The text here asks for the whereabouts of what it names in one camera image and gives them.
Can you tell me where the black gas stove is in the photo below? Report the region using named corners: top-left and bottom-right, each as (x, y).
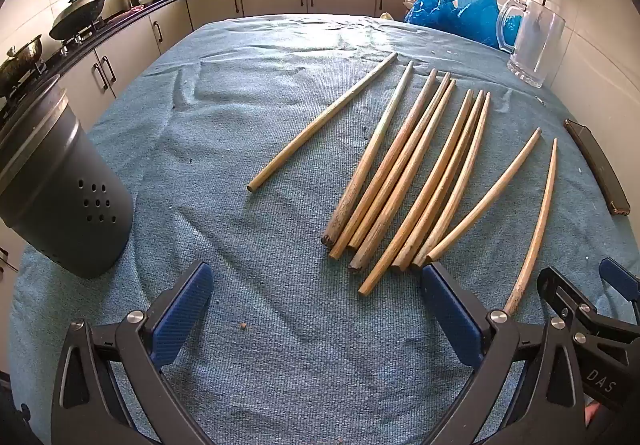
top-left (0, 17), bottom-right (109, 116)

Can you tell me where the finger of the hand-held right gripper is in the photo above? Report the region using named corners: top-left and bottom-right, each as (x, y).
top-left (599, 258), bottom-right (640, 312)
top-left (537, 266), bottom-right (602, 332)

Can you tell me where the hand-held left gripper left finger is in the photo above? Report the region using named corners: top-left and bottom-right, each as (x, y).
top-left (50, 260), bottom-right (216, 445)

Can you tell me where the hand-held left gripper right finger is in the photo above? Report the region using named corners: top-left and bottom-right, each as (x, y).
top-left (421, 261), bottom-right (589, 445)

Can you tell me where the clear glass mug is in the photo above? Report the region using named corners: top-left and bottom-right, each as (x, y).
top-left (497, 0), bottom-right (566, 90)

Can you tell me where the dark grey perforated utensil holder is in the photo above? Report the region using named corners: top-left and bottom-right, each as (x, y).
top-left (0, 74), bottom-right (135, 280)

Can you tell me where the blue plastic bag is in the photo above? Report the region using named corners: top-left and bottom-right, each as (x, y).
top-left (403, 0), bottom-right (519, 50)

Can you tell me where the blue towel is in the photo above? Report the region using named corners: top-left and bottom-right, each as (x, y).
top-left (7, 14), bottom-right (640, 445)

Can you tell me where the black flat case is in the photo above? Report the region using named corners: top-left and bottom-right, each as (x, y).
top-left (563, 118), bottom-right (631, 216)

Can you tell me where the black wok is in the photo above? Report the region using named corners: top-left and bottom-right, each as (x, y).
top-left (48, 0), bottom-right (129, 41)

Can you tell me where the row of wooden chopsticks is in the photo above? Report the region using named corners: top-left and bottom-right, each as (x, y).
top-left (247, 52), bottom-right (559, 316)

